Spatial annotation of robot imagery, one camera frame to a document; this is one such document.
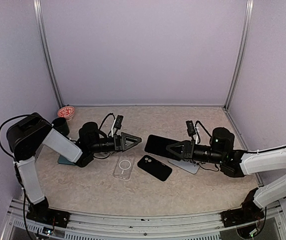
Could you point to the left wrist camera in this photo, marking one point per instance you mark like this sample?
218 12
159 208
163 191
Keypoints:
118 122

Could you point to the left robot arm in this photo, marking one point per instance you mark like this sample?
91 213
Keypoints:
32 133

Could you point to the left aluminium frame post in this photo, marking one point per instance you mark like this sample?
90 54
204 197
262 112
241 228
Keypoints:
46 52

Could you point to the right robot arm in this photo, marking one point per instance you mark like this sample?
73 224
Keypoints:
237 164

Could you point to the frosted clear phone case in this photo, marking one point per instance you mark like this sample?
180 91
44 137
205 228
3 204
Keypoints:
103 155

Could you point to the front aluminium rail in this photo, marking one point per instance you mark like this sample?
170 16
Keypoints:
198 226

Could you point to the teal green phone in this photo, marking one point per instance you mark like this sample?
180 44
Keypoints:
62 160

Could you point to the black cup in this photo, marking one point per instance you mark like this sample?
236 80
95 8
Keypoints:
60 124

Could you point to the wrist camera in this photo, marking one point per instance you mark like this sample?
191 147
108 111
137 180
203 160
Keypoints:
190 128
118 122

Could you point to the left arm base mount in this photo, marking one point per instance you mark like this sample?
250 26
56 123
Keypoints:
53 217

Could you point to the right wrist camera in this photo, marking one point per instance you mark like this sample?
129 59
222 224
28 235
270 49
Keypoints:
190 128

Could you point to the right aluminium frame post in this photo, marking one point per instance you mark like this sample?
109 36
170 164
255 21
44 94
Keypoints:
241 53

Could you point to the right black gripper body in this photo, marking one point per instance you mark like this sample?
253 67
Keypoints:
211 156

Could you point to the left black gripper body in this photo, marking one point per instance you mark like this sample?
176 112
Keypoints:
98 147

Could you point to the black phone with silver edge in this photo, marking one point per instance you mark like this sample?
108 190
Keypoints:
156 145

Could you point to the aluminium frame post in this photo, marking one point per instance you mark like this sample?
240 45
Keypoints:
46 52
241 53

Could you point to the red white patterned bowl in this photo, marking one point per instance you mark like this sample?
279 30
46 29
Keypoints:
66 112

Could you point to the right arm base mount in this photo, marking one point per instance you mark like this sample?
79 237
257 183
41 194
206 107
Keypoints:
239 216

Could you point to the clear magsafe phone case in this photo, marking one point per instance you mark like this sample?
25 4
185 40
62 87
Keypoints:
124 165

